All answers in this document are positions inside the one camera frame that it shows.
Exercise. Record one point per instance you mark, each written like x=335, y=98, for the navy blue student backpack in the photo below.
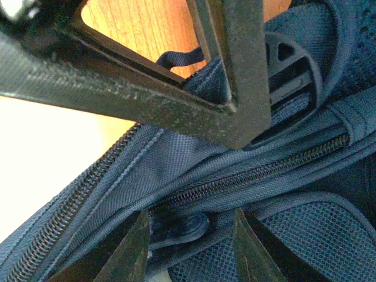
x=309, y=178

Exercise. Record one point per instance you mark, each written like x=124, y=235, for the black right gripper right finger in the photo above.
x=261, y=256

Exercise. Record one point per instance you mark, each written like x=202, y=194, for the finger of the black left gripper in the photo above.
x=50, y=56

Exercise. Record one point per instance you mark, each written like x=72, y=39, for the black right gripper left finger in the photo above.
x=121, y=256

